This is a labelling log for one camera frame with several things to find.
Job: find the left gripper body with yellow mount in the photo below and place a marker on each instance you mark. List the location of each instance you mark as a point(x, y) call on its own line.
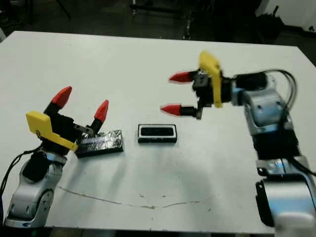
point(56, 130)

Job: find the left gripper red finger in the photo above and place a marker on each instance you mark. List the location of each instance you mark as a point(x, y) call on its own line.
point(101, 112)
point(61, 97)

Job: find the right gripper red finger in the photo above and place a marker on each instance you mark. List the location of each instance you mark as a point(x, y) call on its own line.
point(182, 77)
point(177, 110)

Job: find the right gripper body with yellow mount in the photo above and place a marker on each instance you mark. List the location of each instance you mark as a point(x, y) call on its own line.
point(216, 81)

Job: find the shiny black box lid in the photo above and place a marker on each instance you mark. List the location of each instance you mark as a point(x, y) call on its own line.
point(103, 143)

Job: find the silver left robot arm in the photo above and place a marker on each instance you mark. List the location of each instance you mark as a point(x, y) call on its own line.
point(32, 192)

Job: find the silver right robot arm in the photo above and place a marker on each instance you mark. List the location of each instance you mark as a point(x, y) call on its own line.
point(266, 103)

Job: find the black box base white insert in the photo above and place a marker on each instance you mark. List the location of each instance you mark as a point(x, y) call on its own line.
point(158, 139)

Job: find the black bushy plant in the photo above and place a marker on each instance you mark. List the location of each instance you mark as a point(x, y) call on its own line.
point(270, 22)

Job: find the white desk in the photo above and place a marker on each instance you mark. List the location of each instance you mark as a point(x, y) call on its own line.
point(2, 34)

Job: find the black metal frame cart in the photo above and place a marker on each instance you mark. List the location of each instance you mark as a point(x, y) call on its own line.
point(172, 12)

